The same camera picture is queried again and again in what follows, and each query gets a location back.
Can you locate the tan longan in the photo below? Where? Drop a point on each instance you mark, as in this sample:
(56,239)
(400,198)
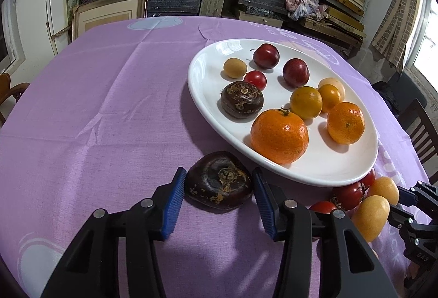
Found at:
(232,68)
(337,84)

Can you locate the dark bag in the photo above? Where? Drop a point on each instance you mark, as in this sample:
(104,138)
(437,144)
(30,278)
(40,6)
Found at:
(393,92)

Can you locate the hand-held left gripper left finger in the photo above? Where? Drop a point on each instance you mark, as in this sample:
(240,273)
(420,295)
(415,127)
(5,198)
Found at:
(172,204)

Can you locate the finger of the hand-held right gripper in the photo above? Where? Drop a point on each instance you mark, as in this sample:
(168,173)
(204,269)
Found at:
(405,195)
(397,215)

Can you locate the large beige picture frame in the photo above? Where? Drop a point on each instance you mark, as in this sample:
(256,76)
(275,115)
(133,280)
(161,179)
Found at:
(109,15)

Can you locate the stack of wooden frames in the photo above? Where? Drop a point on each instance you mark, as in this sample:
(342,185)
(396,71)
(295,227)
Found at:
(342,15)

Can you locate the white oval plate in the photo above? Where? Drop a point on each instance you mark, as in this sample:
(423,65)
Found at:
(212,79)

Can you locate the dark slatted wooden chair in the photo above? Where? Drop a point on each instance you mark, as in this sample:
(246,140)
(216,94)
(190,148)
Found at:
(421,133)

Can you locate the brown wooden chair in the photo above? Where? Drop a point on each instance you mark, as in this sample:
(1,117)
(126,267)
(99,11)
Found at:
(7,85)

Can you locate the yellow plum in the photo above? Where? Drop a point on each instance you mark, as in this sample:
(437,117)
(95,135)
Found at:
(383,190)
(371,222)

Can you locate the small round kumquat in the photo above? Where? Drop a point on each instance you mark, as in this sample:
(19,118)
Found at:
(306,102)

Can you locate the red cherry tomato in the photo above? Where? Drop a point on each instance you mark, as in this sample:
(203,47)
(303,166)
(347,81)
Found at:
(323,207)
(369,178)
(255,79)
(349,195)

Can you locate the orange cherry tomato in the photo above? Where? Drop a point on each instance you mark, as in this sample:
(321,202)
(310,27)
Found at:
(329,97)

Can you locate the pink cloth bundle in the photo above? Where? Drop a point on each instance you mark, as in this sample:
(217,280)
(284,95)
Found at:
(301,3)

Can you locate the white framed wall window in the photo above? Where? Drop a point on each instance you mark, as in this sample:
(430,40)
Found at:
(8,37)

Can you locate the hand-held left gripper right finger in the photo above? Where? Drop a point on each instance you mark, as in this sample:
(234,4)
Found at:
(263,205)

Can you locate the bright daylight window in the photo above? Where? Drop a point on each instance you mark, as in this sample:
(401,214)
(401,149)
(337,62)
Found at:
(427,44)

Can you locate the dark red plum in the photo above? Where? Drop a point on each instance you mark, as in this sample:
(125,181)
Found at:
(266,56)
(296,72)

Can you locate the dark round mangosteen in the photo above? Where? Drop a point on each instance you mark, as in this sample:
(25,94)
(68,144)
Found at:
(242,99)

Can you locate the purple tablecloth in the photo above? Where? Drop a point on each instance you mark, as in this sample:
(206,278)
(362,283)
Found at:
(102,96)

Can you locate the brick patterned curtain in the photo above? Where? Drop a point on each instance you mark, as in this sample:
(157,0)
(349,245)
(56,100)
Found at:
(397,17)

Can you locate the large mandarin orange with stem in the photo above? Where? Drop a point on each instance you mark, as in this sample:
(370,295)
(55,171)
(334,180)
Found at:
(279,136)

